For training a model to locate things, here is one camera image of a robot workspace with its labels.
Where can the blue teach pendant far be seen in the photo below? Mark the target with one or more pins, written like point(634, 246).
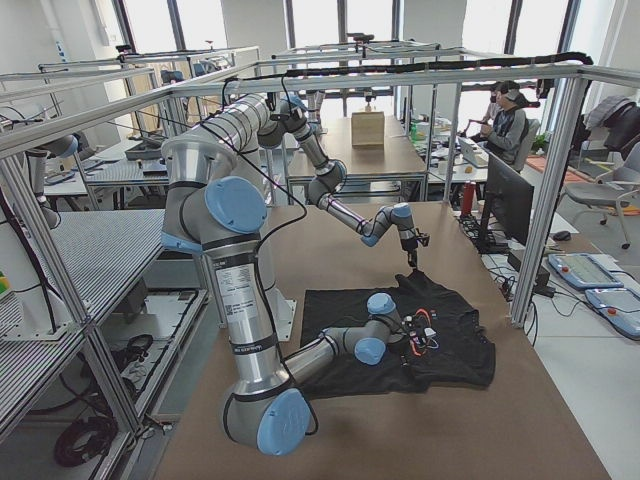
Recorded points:
point(582, 271)

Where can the red water bottle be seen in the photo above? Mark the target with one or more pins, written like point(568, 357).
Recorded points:
point(468, 198)

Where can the blue teach pendant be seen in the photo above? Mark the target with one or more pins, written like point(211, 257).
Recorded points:
point(619, 306)
point(582, 271)

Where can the black computer monitor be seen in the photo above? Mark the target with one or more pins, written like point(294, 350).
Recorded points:
point(508, 197)

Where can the black printed t-shirt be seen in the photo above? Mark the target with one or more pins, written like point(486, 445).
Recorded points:
point(460, 351)

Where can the grey office chair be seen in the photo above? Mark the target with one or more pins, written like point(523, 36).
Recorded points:
point(614, 189)

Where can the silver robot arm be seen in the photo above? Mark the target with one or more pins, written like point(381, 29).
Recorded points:
point(330, 180)
point(265, 407)

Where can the cardboard box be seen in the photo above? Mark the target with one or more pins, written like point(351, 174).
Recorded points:
point(367, 129)

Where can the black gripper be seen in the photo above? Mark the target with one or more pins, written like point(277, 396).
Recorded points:
point(411, 350)
point(410, 244)

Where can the seated person grey jacket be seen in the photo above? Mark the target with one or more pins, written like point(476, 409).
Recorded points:
point(510, 125)

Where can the blue teach pendant near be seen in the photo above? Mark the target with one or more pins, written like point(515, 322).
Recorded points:
point(619, 306)

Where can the aluminium cage frame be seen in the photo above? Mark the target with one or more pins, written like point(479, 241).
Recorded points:
point(44, 318)

